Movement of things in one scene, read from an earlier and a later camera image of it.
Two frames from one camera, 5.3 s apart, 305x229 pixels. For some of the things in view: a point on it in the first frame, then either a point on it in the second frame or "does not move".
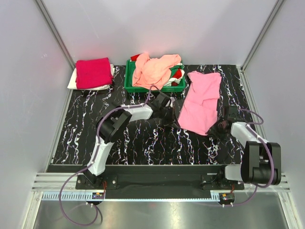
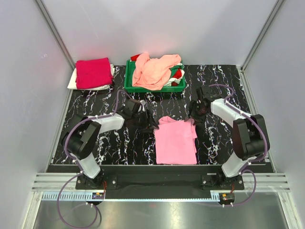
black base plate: x=158 y=182 does not move
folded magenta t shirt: x=93 y=73 does not move
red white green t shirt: x=177 y=71 does not move
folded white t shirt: x=72 y=84 does not move
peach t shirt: x=155 y=71 does not move
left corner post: x=55 y=32 does not move
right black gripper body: x=217 y=130 -> x=195 y=110
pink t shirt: x=199 y=110 -> x=176 y=141
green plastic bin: x=128 y=87 does not move
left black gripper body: x=167 y=116 -> x=139 y=119
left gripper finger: x=177 y=106 -> x=152 y=119
